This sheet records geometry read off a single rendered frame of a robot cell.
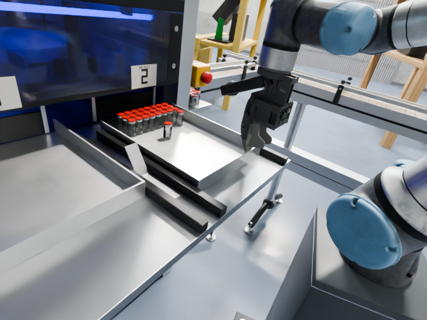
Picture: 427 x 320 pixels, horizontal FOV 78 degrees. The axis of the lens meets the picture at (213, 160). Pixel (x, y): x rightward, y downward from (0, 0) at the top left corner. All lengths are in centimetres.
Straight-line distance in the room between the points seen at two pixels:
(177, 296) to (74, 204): 99
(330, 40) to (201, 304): 122
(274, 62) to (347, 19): 15
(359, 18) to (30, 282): 58
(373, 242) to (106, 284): 37
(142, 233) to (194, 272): 106
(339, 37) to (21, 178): 60
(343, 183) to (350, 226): 111
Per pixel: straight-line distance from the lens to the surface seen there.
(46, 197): 56
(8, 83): 62
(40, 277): 44
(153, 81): 79
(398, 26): 58
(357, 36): 50
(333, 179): 157
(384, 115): 141
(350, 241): 47
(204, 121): 81
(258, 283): 154
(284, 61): 57
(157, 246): 45
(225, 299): 145
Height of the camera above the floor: 122
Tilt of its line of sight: 31 degrees down
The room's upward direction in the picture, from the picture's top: 10 degrees clockwise
